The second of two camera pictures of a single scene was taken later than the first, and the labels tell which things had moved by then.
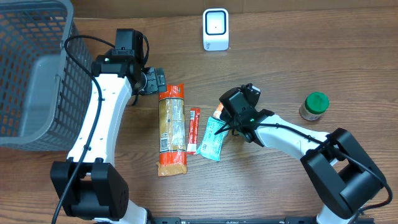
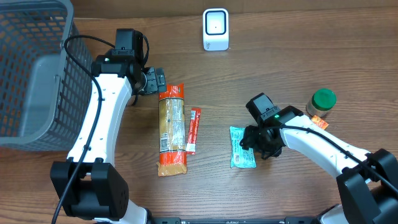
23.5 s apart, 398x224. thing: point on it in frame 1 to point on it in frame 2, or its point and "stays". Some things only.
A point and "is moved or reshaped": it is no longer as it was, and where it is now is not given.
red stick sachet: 194,120 stays
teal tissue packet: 211,144 to 239,157
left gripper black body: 157,82 stays
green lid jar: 315,103 is moved or reshaped
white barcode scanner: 216,29 stays
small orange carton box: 217,112 to 319,122
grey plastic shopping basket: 46,97 stays
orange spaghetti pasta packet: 172,131 stays
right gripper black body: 227,117 to 269,146
